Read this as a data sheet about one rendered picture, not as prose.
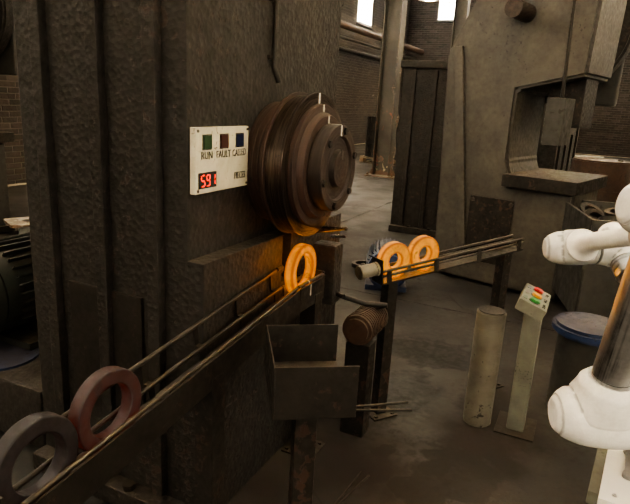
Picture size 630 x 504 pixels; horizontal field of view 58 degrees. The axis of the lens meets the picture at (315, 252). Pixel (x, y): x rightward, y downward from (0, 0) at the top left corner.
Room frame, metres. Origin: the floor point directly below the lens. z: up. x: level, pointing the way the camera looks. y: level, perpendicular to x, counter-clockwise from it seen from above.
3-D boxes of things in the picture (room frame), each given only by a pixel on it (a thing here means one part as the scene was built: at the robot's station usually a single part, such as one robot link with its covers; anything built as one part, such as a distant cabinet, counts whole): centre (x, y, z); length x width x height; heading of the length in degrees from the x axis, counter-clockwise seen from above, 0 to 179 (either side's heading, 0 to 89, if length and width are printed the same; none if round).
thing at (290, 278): (1.92, 0.05, 0.75); 0.18 x 0.03 x 0.18; 154
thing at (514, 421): (2.22, -0.91, 0.31); 0.24 x 0.16 x 0.62; 155
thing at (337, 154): (1.88, -0.05, 1.12); 0.28 x 0.06 x 0.28; 155
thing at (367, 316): (2.16, -0.22, 0.27); 0.22 x 0.13 x 0.53; 155
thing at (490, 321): (2.25, -0.75, 0.26); 0.12 x 0.12 x 0.52
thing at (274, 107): (1.96, 0.12, 1.12); 0.47 x 0.10 x 0.47; 155
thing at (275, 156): (1.92, 0.04, 1.12); 0.47 x 0.06 x 0.47; 155
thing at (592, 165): (6.04, -2.94, 0.45); 0.59 x 0.59 x 0.89
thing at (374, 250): (4.13, -0.54, 0.17); 0.57 x 0.31 x 0.34; 175
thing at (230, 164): (1.66, 0.28, 1.15); 0.26 x 0.02 x 0.18; 155
